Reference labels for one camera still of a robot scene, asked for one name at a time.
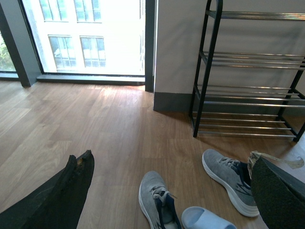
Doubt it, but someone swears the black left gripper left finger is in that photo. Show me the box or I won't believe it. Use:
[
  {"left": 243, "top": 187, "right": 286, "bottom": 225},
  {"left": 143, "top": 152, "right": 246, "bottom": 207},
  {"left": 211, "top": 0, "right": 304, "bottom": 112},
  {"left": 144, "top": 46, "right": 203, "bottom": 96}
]
[{"left": 0, "top": 150, "right": 94, "bottom": 229}]

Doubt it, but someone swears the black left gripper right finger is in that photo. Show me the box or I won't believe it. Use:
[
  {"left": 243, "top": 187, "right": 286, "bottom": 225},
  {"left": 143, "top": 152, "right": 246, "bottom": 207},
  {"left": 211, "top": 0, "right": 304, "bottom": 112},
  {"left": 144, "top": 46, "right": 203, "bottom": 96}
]
[{"left": 247, "top": 151, "right": 305, "bottom": 229}]

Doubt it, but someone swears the grey knit sneaker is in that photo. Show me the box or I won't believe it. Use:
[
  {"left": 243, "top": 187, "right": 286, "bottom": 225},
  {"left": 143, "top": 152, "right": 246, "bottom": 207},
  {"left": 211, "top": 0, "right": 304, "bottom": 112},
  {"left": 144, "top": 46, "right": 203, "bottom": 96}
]
[
  {"left": 202, "top": 149, "right": 259, "bottom": 217},
  {"left": 139, "top": 171, "right": 182, "bottom": 229}
]

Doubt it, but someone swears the light blue slide sandal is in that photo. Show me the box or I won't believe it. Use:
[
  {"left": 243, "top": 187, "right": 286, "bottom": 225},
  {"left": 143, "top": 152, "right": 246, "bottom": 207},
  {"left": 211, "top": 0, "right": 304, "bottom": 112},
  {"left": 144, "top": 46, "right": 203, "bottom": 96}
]
[{"left": 182, "top": 206, "right": 236, "bottom": 229}]

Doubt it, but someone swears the black metal shoe rack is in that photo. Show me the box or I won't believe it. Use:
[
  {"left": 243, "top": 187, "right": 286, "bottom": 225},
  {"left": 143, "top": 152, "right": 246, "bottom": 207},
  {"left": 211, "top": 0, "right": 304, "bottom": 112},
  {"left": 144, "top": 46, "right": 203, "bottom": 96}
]
[{"left": 189, "top": 0, "right": 305, "bottom": 142}]

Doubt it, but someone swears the dark framed window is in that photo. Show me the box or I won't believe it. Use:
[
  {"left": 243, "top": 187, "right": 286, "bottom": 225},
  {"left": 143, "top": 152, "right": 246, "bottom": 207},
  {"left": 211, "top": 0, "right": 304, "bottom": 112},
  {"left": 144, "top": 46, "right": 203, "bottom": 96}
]
[{"left": 0, "top": 0, "right": 155, "bottom": 92}]

